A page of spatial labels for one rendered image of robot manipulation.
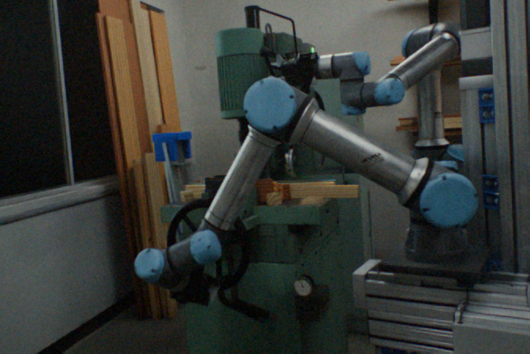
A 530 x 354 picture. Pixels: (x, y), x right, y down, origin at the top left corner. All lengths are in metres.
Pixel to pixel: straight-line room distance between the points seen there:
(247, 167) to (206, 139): 3.21
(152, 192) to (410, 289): 2.17
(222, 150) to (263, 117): 3.34
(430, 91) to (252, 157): 0.78
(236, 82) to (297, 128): 0.71
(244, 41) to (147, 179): 1.60
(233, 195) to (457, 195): 0.52
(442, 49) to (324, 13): 2.65
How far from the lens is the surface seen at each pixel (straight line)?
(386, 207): 4.14
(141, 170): 3.13
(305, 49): 2.01
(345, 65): 1.53
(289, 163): 1.82
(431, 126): 1.78
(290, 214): 1.59
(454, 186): 1.06
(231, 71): 1.74
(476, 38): 1.45
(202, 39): 4.48
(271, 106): 1.04
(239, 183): 1.23
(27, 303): 2.81
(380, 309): 1.31
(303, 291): 1.58
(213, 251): 1.15
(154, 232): 3.17
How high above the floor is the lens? 1.17
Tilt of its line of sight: 4 degrees down
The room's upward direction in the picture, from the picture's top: 4 degrees counter-clockwise
